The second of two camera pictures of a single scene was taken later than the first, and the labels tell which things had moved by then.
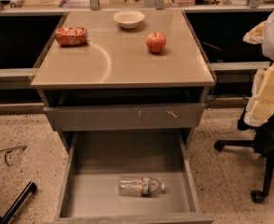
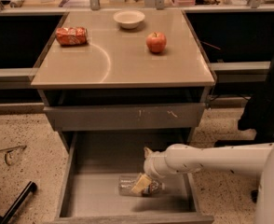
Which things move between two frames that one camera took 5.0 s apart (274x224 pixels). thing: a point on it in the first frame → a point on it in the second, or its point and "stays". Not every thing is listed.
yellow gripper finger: x=255 y=35 → x=146 y=152
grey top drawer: x=124 y=117 stays
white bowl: x=129 y=19 stays
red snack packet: x=72 y=35 stays
